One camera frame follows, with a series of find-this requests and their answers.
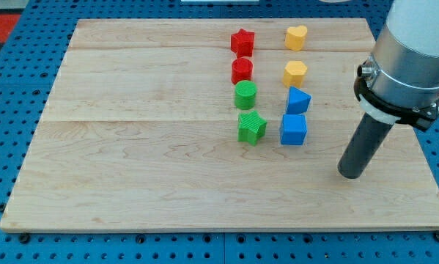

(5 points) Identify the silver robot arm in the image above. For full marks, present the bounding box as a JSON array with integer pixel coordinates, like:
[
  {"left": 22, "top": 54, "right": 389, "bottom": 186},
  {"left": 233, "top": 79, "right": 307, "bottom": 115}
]
[{"left": 354, "top": 0, "right": 439, "bottom": 131}]

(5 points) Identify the yellow hexagon block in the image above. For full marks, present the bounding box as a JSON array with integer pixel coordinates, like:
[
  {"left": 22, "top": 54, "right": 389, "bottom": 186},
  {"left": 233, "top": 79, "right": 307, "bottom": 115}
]
[{"left": 282, "top": 61, "right": 308, "bottom": 88}]

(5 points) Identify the light wooden board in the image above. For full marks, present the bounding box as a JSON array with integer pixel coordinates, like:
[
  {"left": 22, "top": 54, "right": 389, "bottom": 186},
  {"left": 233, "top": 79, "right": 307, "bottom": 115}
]
[{"left": 0, "top": 18, "right": 439, "bottom": 233}]

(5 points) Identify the green star block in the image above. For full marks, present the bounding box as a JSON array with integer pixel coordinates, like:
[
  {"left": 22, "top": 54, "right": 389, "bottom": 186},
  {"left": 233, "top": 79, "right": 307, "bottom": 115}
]
[{"left": 237, "top": 111, "right": 267, "bottom": 146}]

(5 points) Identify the green cylinder block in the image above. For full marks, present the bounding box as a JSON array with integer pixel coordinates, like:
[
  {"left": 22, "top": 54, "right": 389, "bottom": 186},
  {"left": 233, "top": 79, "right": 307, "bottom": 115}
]
[{"left": 235, "top": 80, "right": 257, "bottom": 110}]

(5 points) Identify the red cylinder block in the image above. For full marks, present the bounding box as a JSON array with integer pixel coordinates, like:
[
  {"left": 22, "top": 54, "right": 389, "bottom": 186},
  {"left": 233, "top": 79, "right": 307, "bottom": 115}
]
[{"left": 231, "top": 57, "right": 253, "bottom": 84}]

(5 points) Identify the blue cube block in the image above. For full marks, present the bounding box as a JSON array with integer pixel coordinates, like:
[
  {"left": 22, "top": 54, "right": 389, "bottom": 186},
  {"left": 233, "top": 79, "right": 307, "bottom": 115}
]
[{"left": 280, "top": 114, "right": 308, "bottom": 145}]

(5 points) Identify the blue triangle block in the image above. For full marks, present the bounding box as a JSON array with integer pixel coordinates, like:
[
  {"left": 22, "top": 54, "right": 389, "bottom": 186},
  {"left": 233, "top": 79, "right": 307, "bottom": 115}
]
[{"left": 286, "top": 87, "right": 311, "bottom": 114}]

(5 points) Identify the red star block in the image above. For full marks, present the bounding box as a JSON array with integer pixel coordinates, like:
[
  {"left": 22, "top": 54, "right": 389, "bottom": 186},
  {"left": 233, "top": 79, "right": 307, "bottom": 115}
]
[{"left": 230, "top": 29, "right": 255, "bottom": 58}]

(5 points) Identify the yellow heart block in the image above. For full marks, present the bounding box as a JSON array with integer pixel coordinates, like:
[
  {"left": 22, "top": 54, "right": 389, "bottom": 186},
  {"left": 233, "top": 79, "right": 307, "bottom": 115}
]
[{"left": 284, "top": 25, "right": 308, "bottom": 51}]

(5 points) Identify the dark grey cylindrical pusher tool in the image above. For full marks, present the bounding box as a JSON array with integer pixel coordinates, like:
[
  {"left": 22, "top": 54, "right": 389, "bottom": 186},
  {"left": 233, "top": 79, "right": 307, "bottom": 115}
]
[{"left": 337, "top": 113, "right": 393, "bottom": 179}]

